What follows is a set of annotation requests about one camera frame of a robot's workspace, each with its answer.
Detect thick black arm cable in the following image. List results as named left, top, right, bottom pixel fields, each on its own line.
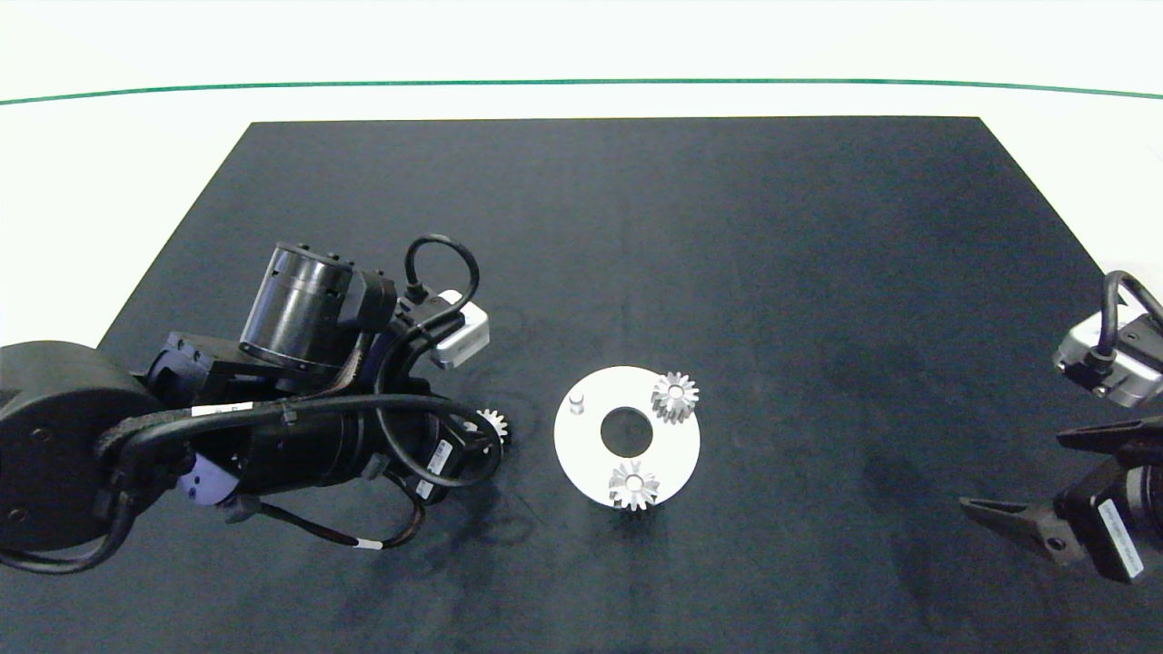
left=0, top=345, right=503, bottom=575

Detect black camera cable loop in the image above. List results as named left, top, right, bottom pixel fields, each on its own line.
left=404, top=234, right=481, bottom=312
left=1097, top=270, right=1163, bottom=360

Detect round white plate with pins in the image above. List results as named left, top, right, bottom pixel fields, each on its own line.
left=553, top=366, right=701, bottom=510

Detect small steel planetary gear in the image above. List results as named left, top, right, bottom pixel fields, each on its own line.
left=476, top=408, right=512, bottom=451
left=651, top=371, right=701, bottom=425
left=608, top=460, right=661, bottom=512

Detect dark rectangular work mat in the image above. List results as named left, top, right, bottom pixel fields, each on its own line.
left=0, top=116, right=1163, bottom=654

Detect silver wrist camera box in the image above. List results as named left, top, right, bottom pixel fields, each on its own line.
left=430, top=289, right=491, bottom=370
left=1054, top=304, right=1163, bottom=410

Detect thin black cable white tag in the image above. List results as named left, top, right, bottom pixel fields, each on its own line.
left=227, top=472, right=428, bottom=551

